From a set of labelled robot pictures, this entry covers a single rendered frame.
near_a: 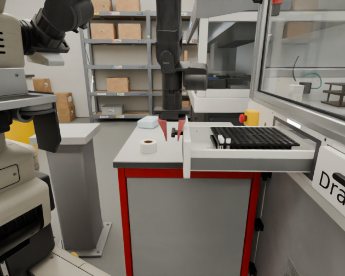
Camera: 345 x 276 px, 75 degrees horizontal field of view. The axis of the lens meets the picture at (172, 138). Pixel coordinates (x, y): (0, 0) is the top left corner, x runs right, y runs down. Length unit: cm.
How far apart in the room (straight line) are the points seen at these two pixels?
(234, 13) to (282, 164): 107
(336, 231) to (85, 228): 127
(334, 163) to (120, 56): 467
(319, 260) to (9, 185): 82
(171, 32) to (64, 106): 451
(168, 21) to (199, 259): 96
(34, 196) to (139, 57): 442
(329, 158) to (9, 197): 75
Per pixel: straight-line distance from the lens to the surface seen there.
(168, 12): 58
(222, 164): 62
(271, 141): 70
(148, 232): 106
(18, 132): 311
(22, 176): 72
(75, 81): 526
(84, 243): 163
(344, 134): 61
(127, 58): 497
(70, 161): 134
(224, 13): 153
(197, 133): 83
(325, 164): 62
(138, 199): 97
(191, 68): 61
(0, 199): 69
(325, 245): 73
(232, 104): 154
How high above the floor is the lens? 111
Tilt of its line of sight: 18 degrees down
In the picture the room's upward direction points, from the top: straight up
